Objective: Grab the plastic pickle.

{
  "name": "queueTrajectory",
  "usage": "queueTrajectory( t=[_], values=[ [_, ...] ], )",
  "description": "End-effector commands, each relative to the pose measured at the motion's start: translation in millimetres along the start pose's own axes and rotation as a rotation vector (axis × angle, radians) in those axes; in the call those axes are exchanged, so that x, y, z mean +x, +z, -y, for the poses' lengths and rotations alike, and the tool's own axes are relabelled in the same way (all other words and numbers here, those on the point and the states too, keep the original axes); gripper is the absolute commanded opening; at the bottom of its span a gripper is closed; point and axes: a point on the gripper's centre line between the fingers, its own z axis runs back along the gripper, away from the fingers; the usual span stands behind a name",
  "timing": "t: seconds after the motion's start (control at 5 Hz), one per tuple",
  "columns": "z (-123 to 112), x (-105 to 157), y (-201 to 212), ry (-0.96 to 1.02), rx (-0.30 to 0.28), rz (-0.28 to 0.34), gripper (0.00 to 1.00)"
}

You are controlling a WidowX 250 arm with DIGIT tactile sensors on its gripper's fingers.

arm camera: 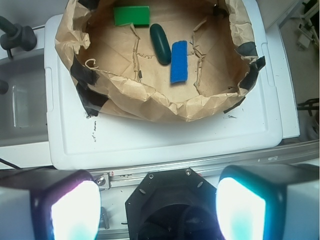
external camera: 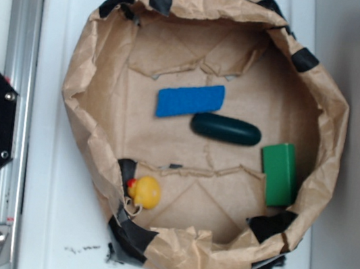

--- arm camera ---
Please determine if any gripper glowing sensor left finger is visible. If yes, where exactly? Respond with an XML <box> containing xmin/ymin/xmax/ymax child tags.
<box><xmin>0</xmin><ymin>169</ymin><xmax>101</xmax><ymax>240</ymax></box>

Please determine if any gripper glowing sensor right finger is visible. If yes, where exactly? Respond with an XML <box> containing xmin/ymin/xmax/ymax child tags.
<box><xmin>215</xmin><ymin>163</ymin><xmax>320</xmax><ymax>240</ymax></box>

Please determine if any dark green plastic pickle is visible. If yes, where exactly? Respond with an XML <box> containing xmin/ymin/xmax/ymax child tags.
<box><xmin>149</xmin><ymin>23</ymin><xmax>172</xmax><ymax>66</ymax></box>

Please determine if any white plastic tray lid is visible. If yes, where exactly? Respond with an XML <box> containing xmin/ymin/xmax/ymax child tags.
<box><xmin>44</xmin><ymin>0</ymin><xmax>283</xmax><ymax>170</ymax></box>

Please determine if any grey sink basin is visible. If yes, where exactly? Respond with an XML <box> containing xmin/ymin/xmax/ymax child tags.
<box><xmin>0</xmin><ymin>49</ymin><xmax>48</xmax><ymax>147</ymax></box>

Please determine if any blue rectangular block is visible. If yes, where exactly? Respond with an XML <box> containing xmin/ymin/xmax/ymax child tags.
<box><xmin>170</xmin><ymin>40</ymin><xmax>188</xmax><ymax>84</ymax></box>

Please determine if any crumpled brown paper bag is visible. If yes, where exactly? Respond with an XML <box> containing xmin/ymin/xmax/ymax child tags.
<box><xmin>55</xmin><ymin>0</ymin><xmax>265</xmax><ymax>123</ymax></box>

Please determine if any green rectangular block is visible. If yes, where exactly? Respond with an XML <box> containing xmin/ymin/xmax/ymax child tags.
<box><xmin>113</xmin><ymin>6</ymin><xmax>150</xmax><ymax>27</ymax></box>

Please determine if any aluminium extrusion rail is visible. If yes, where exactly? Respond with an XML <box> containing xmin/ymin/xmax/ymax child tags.
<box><xmin>89</xmin><ymin>139</ymin><xmax>320</xmax><ymax>190</ymax></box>

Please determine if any black octagonal mount plate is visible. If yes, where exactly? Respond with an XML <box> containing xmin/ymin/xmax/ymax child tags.
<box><xmin>125</xmin><ymin>168</ymin><xmax>224</xmax><ymax>240</ymax></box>

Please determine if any black faucet handle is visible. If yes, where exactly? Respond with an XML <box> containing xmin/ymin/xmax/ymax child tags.
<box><xmin>0</xmin><ymin>16</ymin><xmax>37</xmax><ymax>60</ymax></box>

